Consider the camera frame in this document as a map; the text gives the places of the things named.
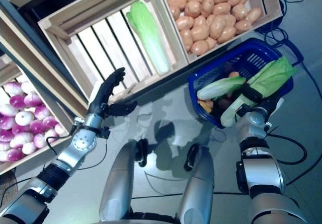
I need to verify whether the blue plastic shopping basket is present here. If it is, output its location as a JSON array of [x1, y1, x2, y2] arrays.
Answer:
[[188, 38, 304, 129]]

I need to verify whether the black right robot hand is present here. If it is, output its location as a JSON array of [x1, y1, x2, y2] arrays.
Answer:
[[241, 83, 285, 119]]

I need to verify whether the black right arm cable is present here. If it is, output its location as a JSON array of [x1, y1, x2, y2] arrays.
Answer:
[[266, 132, 308, 163]]

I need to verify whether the long black floor cable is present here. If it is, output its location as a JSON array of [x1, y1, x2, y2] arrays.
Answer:
[[276, 0, 322, 186]]

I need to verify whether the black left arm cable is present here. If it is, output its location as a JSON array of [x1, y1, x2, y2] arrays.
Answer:
[[46, 133, 108, 171]]

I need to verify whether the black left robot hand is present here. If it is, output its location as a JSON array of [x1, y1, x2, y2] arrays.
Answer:
[[87, 67, 138, 120]]

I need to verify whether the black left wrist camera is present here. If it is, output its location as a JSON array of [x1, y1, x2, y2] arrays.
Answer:
[[96, 126, 112, 139]]

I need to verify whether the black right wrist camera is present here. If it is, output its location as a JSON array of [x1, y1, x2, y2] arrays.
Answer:
[[235, 104, 250, 118]]

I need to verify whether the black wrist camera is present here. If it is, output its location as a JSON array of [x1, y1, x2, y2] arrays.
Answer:
[[235, 104, 250, 118], [96, 126, 112, 139]]

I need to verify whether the brown woven mat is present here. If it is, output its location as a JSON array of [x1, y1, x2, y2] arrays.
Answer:
[[0, 172, 19, 207]]

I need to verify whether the purple white turnip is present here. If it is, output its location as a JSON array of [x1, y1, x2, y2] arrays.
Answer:
[[21, 81, 33, 94], [15, 111, 35, 125], [24, 94, 42, 108], [34, 105, 51, 120], [0, 104, 20, 116], [4, 81, 23, 96], [9, 94, 27, 109]]

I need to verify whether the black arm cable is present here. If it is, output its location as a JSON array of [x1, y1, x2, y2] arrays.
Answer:
[[46, 133, 108, 171], [266, 132, 308, 163]]

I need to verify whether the wooden cabbage crate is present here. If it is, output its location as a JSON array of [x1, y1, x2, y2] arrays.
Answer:
[[37, 0, 190, 104]]

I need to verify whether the silver left robot leg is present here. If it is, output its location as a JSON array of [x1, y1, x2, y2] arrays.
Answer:
[[99, 138, 149, 222]]

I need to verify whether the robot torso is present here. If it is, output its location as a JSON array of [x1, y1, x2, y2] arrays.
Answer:
[[100, 210, 182, 224]]

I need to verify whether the yellow bell pepper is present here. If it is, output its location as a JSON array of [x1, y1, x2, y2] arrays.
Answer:
[[198, 99, 215, 113]]

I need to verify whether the wooden display shelf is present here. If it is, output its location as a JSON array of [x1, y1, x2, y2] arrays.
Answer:
[[0, 0, 285, 120]]

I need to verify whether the wooden potato crate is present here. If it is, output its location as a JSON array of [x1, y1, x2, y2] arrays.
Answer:
[[155, 0, 283, 64]]

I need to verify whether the wooden turnip crate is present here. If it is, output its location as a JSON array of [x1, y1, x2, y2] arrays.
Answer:
[[0, 55, 74, 176]]

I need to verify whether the napa cabbage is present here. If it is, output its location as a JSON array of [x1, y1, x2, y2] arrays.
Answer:
[[125, 2, 170, 75], [197, 77, 248, 101], [220, 56, 298, 127]]

